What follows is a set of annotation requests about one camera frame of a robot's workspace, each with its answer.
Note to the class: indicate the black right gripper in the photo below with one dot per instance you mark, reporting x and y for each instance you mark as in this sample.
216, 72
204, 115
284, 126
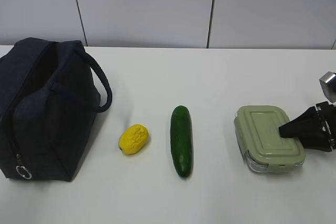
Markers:
308, 123

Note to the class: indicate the green lidded glass container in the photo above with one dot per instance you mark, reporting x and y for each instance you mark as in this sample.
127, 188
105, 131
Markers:
260, 143

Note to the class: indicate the green toy cucumber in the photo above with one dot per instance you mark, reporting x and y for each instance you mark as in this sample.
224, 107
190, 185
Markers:
181, 141

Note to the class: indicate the yellow toy lemon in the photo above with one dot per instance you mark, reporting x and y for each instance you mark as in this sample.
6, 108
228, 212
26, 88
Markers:
133, 139

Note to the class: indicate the dark navy fabric bag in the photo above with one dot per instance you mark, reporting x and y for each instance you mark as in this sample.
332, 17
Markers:
51, 93

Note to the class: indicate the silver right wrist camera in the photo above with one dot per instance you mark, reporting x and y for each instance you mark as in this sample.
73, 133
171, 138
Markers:
327, 82

